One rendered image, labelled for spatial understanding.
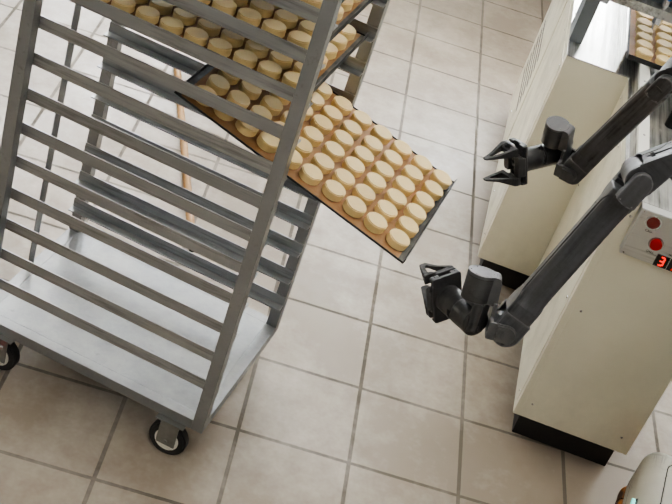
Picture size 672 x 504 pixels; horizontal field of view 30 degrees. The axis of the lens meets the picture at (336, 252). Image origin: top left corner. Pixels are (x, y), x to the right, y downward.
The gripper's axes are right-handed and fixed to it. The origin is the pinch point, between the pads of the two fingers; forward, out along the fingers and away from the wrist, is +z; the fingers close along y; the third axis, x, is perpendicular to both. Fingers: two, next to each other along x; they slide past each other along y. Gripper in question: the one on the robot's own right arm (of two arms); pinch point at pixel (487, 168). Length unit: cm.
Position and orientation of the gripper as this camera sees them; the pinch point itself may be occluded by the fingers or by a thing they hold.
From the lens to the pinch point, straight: 300.7
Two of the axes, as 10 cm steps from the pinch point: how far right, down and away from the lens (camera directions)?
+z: -9.1, 2.3, -3.5
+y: -0.6, -9.0, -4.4
